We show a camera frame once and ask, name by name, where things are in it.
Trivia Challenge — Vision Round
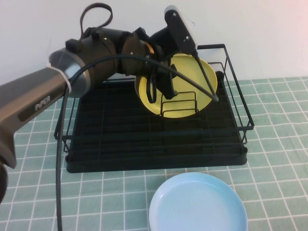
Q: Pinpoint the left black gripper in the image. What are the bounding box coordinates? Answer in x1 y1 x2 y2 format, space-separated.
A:
137 26 180 100

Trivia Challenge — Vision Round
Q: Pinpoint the black dish drying rack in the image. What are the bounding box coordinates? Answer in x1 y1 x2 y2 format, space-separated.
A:
65 77 248 173

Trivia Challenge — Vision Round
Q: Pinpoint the yellow round plate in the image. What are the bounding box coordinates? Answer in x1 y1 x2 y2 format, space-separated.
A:
134 53 218 119

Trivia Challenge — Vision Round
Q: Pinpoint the green white checked tablecloth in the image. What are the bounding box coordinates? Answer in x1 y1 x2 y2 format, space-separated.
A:
0 76 308 231

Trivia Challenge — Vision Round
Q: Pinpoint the light blue round plate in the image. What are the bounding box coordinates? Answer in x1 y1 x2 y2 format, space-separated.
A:
148 172 248 231

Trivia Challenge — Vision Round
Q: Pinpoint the long black camera cable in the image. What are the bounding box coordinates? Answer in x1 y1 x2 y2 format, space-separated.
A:
55 53 219 231

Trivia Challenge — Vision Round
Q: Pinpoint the black strap loop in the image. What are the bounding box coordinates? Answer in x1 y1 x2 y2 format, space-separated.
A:
78 2 113 40

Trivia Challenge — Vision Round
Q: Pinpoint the white zip tie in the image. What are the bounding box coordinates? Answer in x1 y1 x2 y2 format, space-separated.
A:
47 64 73 93

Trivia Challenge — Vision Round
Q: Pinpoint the thin black cable loop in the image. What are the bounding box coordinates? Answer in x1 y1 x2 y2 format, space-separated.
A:
145 72 157 103

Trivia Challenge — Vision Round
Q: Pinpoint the black wire dish rack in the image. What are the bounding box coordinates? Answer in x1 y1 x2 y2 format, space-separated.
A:
54 44 255 153

